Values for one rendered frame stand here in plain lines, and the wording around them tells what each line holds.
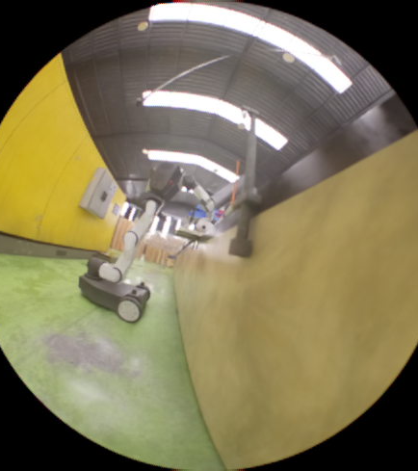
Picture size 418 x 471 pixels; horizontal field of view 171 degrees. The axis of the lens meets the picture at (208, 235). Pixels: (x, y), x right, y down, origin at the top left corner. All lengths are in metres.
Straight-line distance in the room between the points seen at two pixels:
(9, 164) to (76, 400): 1.78
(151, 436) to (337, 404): 0.50
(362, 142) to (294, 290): 0.22
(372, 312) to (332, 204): 0.13
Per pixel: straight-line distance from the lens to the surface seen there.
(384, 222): 0.17
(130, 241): 1.23
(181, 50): 9.45
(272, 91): 9.37
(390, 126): 0.23
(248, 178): 0.37
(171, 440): 0.59
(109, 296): 1.20
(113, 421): 0.61
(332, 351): 0.18
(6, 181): 1.89
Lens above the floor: 0.57
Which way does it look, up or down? 13 degrees up
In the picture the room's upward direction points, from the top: 13 degrees clockwise
